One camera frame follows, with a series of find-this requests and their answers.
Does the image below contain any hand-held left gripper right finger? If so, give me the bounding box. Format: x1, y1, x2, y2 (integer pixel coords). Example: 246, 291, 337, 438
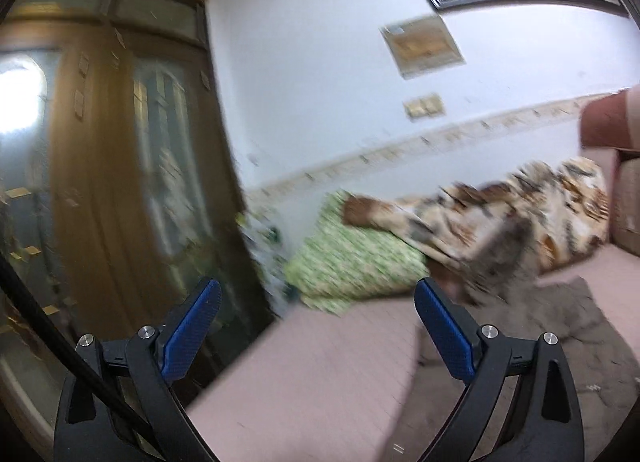
414, 278, 586, 462

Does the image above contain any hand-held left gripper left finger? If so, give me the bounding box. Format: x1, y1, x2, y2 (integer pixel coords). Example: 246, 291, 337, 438
52, 278, 223, 462

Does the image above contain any grey quilted jacket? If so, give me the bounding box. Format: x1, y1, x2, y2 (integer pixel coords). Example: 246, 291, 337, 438
395, 219, 628, 462

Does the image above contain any clear plastic bag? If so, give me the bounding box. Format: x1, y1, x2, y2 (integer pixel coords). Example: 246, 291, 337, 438
240, 192, 301, 303

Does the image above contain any green patterned pillow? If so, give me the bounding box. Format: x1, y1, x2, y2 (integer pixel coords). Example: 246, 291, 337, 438
284, 190, 436, 315

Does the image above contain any pink quilted mattress cover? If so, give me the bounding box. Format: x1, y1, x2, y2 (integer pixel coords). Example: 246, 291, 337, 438
187, 242, 640, 462

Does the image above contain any floral beige blanket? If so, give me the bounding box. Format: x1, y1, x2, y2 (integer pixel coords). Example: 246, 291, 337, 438
342, 157, 611, 293

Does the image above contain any wooden glass-panel door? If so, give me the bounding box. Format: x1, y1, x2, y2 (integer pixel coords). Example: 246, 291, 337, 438
0, 0, 276, 443

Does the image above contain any black cable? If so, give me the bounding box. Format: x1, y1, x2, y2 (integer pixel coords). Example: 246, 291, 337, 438
0, 249, 161, 448

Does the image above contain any beige wall switch plate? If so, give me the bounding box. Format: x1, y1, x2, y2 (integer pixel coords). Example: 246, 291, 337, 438
403, 93, 446, 119

